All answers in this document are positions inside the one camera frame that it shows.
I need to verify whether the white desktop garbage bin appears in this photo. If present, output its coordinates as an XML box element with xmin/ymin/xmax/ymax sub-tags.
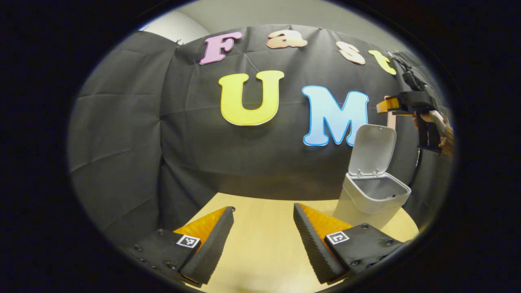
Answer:
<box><xmin>333</xmin><ymin>124</ymin><xmax>412</xmax><ymax>230</ymax></box>

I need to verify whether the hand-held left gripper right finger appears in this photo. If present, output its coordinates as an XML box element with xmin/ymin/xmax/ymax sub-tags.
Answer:
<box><xmin>293</xmin><ymin>203</ymin><xmax>405</xmax><ymax>285</ymax></box>

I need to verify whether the wooden desktop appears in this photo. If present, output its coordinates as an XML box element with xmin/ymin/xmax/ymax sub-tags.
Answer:
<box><xmin>179</xmin><ymin>192</ymin><xmax>420</xmax><ymax>293</ymax></box>

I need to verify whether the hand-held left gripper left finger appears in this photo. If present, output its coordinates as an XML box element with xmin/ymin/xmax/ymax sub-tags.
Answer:
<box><xmin>124</xmin><ymin>206</ymin><xmax>235</xmax><ymax>287</ymax></box>

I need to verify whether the black cable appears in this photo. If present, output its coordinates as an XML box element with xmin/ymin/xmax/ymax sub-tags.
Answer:
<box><xmin>408</xmin><ymin>147</ymin><xmax>424</xmax><ymax>188</ymax></box>

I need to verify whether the black backdrop cloth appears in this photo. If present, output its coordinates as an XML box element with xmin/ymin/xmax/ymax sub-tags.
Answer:
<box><xmin>67</xmin><ymin>24</ymin><xmax>454</xmax><ymax>245</ymax></box>

